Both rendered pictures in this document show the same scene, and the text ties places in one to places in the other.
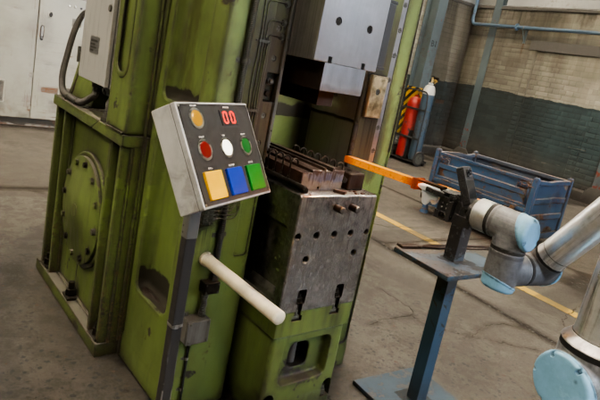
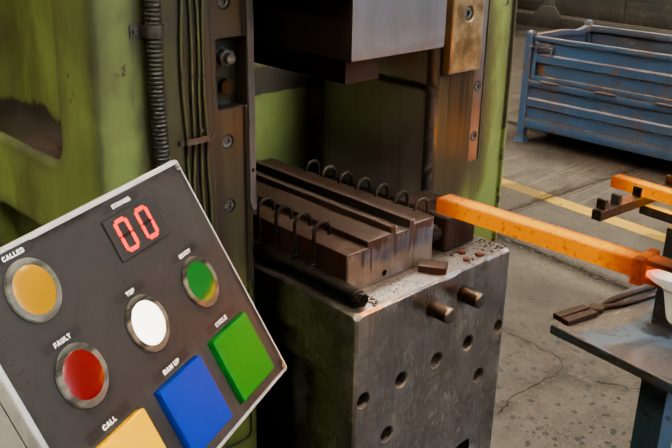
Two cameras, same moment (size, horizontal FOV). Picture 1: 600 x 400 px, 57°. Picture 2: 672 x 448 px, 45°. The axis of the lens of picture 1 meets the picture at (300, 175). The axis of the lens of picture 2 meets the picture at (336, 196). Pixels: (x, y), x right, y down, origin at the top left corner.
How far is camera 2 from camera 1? 0.79 m
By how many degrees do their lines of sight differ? 9
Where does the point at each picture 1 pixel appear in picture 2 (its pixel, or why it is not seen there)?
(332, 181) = (412, 248)
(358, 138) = (442, 122)
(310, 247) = (392, 407)
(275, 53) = not seen: outside the picture
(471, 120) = not seen: outside the picture
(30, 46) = not seen: outside the picture
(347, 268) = (471, 407)
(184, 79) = (26, 78)
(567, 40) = not seen: outside the picture
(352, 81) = (421, 18)
